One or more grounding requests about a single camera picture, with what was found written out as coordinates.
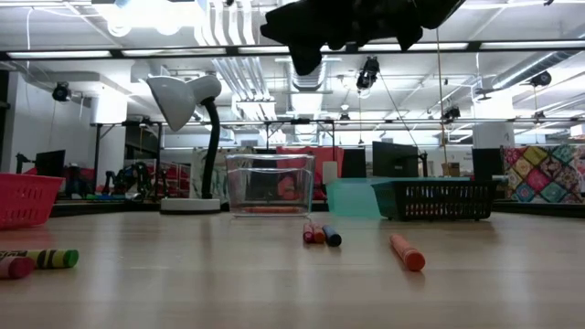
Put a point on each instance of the colourful patchwork quilt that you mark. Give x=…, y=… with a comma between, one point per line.
x=544, y=173

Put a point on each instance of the clear plastic container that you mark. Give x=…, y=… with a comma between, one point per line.
x=269, y=192

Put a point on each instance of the red partition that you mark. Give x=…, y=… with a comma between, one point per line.
x=326, y=155

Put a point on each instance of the white column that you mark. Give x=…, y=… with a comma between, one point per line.
x=109, y=109

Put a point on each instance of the black metal stand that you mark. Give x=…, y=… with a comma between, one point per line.
x=97, y=151

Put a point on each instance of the red plastic basket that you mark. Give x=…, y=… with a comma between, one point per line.
x=27, y=201

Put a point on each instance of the person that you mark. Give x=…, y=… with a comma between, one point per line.
x=288, y=187

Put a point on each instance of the blue crayon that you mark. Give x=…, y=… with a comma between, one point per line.
x=332, y=237

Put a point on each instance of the green crayon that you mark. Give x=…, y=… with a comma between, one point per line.
x=55, y=259

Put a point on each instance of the ribbed silver air duct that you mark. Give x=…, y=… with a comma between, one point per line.
x=315, y=82

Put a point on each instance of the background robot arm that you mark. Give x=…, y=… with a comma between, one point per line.
x=132, y=180

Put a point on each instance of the red crayon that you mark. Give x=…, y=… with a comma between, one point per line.
x=16, y=268
x=308, y=235

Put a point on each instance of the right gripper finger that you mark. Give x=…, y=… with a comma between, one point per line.
x=305, y=59
x=306, y=23

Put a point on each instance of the white desk lamp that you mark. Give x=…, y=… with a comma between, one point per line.
x=176, y=102

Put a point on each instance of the black metal table frame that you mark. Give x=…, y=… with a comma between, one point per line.
x=105, y=209

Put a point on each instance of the cardboard box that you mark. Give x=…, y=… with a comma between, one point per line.
x=450, y=170

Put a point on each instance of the large black monitor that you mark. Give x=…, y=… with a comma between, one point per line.
x=395, y=160

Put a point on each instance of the bright light bar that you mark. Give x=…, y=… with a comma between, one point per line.
x=516, y=45

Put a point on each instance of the white box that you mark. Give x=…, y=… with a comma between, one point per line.
x=330, y=172

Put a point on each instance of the teal plastic tray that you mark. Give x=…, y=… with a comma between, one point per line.
x=349, y=196

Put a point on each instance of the black hanging spotlight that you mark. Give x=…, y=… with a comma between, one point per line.
x=541, y=78
x=451, y=113
x=368, y=73
x=60, y=92

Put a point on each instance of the slanted silver air duct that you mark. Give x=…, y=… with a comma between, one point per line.
x=525, y=73

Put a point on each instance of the white pillar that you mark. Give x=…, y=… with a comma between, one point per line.
x=493, y=135

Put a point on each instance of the black plastic basket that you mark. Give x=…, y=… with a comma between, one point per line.
x=434, y=201

